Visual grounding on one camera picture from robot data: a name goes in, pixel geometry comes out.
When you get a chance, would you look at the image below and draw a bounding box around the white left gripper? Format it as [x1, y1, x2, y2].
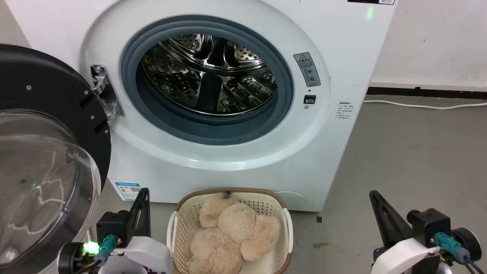
[98, 188, 174, 274]

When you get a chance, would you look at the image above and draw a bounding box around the grey warning sticker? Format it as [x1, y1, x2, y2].
[293, 52, 321, 88]

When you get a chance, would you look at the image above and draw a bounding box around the white front-load washing machine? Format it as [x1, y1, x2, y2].
[5, 0, 398, 213]

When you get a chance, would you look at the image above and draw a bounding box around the beige plush teddy bear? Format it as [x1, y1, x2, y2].
[187, 192, 281, 274]

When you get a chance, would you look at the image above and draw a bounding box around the teal left cable connector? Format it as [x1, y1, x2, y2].
[94, 234, 117, 266]

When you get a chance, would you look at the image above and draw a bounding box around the white floor cable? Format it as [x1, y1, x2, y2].
[363, 100, 487, 110]

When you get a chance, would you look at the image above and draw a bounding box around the stainless steel washer drum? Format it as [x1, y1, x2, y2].
[140, 33, 278, 116]

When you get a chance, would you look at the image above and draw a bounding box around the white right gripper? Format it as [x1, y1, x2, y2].
[369, 190, 443, 274]

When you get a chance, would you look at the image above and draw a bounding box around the blue energy label sticker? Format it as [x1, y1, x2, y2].
[115, 182, 142, 201]

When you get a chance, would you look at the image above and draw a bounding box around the washer door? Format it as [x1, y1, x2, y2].
[0, 44, 112, 274]

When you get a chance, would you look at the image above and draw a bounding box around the white text sticker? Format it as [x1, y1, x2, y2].
[335, 101, 352, 121]

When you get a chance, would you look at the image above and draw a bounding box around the metal door hinge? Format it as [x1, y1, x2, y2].
[90, 65, 124, 121]

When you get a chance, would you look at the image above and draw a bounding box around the teal cable connector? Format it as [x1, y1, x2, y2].
[434, 232, 471, 264]
[94, 234, 117, 266]

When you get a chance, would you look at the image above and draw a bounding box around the teal right cable connector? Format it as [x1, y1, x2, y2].
[434, 232, 471, 264]

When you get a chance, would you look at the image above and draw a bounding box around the black baseboard strip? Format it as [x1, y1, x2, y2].
[366, 87, 487, 100]

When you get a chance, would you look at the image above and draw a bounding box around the grey rubber door gasket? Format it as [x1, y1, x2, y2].
[121, 15, 294, 146]

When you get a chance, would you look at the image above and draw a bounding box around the cream plastic laundry basket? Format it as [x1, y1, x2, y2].
[166, 188, 294, 274]

